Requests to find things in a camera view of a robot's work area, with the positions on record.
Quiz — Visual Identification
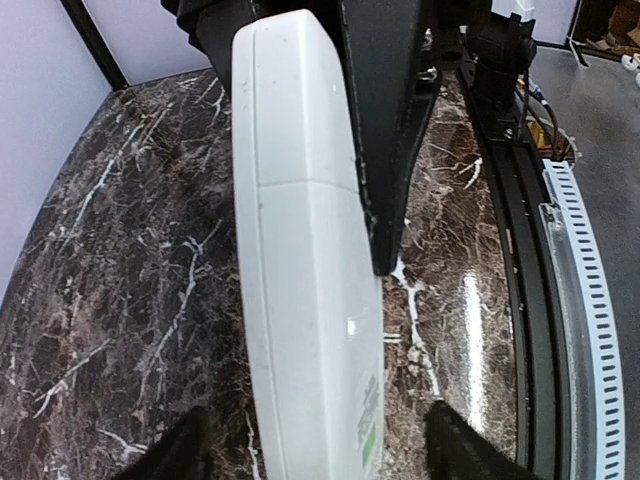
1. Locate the left black frame post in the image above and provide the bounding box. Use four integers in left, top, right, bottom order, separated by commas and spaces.
60, 0, 129, 91

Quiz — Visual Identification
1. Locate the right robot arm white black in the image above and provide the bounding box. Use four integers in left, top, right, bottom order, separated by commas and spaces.
338, 1, 536, 277

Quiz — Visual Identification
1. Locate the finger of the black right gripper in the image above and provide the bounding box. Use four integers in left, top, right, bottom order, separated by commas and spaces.
339, 1, 436, 276

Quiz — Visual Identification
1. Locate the white slotted cable duct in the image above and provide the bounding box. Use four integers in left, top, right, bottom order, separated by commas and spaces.
539, 159, 626, 479

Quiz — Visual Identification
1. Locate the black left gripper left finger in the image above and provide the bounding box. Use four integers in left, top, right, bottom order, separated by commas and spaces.
113, 406, 212, 480

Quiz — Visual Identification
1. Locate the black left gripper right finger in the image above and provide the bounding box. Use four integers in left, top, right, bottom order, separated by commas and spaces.
425, 400, 537, 480

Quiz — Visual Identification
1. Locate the white remote control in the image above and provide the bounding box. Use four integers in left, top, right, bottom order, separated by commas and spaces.
232, 10, 384, 479

